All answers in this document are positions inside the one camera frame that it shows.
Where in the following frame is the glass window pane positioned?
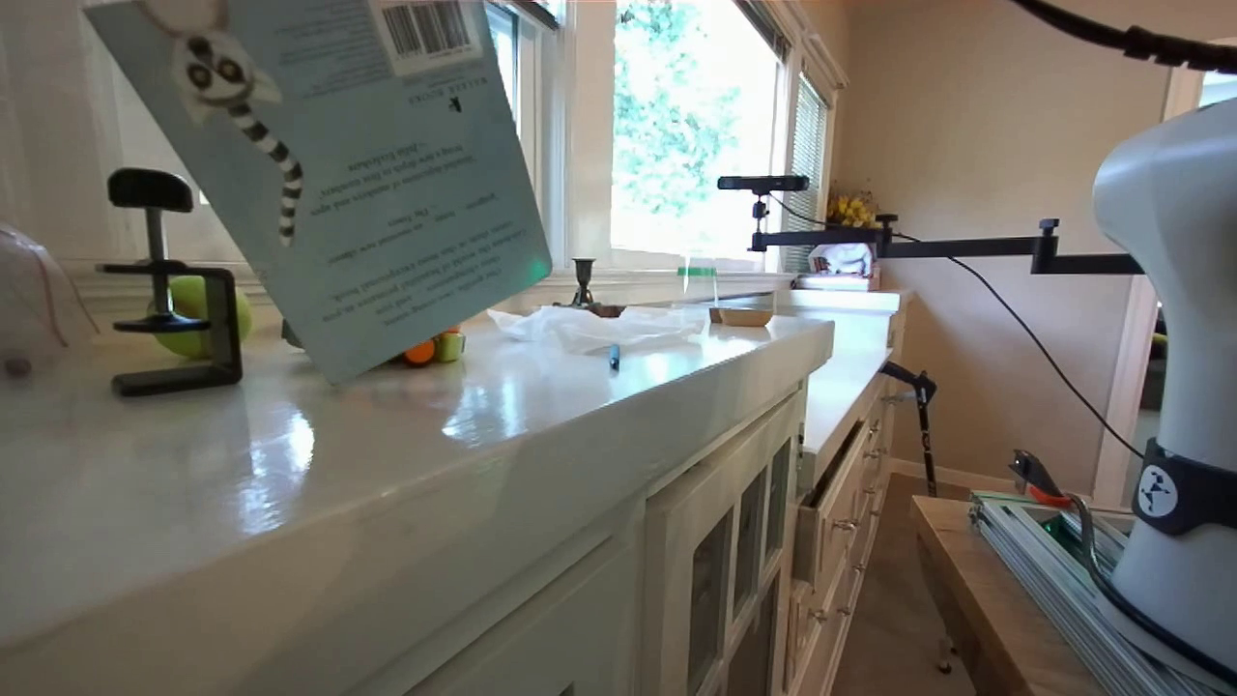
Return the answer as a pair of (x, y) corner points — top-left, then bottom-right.
(612, 0), (793, 265)
(474, 0), (572, 284)

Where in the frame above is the red handled clamp tool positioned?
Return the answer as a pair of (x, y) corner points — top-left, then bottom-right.
(1010, 445), (1081, 513)

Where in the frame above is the orange tiger toy car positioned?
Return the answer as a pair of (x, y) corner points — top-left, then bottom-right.
(396, 325), (473, 370)

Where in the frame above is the green tennis ball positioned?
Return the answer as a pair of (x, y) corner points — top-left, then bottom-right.
(149, 272), (255, 363)

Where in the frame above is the thin black camera cable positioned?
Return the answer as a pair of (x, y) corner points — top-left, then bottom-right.
(944, 251), (1150, 463)

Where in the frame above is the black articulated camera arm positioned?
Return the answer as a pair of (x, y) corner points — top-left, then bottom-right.
(744, 189), (1146, 284)

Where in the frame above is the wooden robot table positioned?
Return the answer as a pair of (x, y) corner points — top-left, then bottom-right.
(909, 493), (1127, 696)

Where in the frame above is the grey metal base plate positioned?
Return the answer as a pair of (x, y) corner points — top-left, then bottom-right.
(970, 484), (1237, 696)

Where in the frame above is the white crumpled plastic bag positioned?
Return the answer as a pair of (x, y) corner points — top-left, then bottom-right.
(487, 300), (715, 361)

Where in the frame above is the black stand rod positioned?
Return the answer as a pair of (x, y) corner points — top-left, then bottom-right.
(880, 355), (944, 503)

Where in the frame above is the black stereo camera bar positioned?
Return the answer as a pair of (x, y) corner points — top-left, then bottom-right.
(715, 169), (817, 196)

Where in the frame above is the black table clamp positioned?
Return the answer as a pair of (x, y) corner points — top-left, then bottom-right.
(95, 168), (246, 401)

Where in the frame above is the white counter cabinet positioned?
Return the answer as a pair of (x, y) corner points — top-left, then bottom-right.
(384, 285), (909, 696)

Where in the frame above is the clear plastic zip bag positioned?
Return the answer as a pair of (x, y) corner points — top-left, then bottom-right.
(0, 226), (78, 383)

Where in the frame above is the gorilla children's board book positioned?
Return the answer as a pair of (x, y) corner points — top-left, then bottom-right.
(82, 0), (556, 387)

